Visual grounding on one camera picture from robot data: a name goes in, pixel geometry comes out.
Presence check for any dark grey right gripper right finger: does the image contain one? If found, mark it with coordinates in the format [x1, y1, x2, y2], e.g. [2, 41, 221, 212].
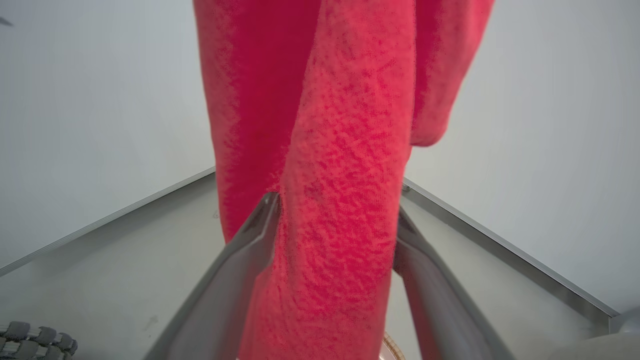
[393, 206, 516, 360]

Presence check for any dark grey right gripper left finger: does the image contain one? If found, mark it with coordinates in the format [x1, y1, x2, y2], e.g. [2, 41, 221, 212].
[144, 191, 282, 360]

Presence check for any red fleece garment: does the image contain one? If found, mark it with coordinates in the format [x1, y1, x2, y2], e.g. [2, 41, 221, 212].
[192, 0, 496, 360]

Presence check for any wicker rimmed laundry basket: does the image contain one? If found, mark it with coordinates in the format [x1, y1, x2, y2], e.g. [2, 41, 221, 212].
[382, 332, 404, 360]

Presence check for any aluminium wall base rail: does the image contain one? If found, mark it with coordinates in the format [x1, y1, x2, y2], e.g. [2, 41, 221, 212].
[401, 178, 621, 333]
[0, 166, 217, 278]

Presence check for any grey segmented cable sleeve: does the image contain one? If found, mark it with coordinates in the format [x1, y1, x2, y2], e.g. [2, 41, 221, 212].
[0, 321, 78, 360]

